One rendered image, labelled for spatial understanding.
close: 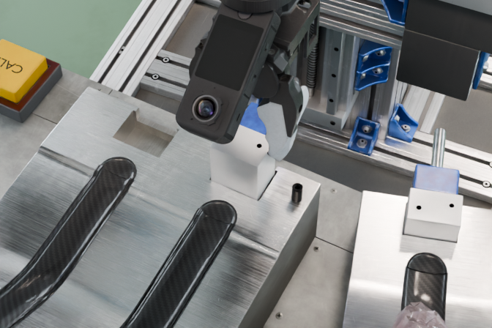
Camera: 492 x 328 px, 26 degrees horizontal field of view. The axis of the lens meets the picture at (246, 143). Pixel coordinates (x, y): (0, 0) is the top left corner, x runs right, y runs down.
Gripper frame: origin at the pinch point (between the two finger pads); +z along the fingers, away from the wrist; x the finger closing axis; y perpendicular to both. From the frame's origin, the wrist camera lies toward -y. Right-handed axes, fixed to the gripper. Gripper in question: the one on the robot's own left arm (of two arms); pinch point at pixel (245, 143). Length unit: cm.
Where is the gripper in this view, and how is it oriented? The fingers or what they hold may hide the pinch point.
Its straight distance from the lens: 97.7
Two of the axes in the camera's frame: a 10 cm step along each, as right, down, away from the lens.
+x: -8.8, -3.7, 2.9
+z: 0.1, 6.1, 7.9
